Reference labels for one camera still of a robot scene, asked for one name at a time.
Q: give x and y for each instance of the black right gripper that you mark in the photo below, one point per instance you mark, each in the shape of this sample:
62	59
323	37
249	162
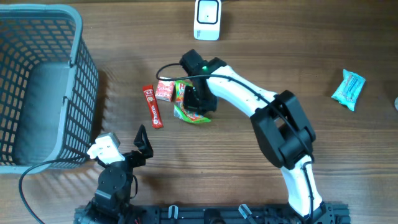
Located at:
190	104

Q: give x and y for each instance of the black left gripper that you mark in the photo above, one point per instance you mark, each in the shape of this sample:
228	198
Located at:
144	148

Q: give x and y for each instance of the Haribo gummy candy bag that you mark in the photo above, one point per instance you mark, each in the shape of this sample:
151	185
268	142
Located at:
179	111

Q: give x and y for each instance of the red Nescafe coffee stick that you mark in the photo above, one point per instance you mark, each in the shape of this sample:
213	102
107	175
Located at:
153	107

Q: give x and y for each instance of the teal tissue pack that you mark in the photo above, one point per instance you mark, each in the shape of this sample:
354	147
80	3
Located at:
349	90

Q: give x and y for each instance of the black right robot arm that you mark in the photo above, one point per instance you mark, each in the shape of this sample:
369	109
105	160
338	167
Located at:
283	132

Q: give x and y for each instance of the white barcode scanner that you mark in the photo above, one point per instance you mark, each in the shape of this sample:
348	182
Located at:
207	20

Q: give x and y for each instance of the grey plastic shopping basket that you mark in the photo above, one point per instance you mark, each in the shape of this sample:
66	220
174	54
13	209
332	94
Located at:
49	87

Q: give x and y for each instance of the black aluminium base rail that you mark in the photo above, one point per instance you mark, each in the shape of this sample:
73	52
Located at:
276	213

